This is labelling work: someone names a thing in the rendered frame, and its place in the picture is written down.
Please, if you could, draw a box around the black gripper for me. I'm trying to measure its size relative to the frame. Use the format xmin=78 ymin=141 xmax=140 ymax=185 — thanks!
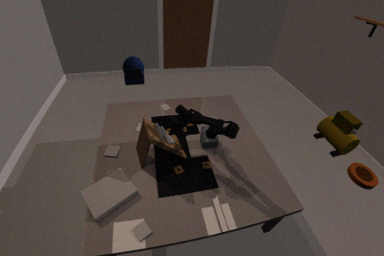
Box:
xmin=169 ymin=116 xmax=188 ymax=138

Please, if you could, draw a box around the white paper ticket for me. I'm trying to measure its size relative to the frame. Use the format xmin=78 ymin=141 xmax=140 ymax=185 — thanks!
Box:
xmin=167 ymin=135 xmax=176 ymax=145

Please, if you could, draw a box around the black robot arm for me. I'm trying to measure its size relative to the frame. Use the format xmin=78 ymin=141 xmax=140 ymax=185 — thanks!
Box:
xmin=170 ymin=105 xmax=239 ymax=139

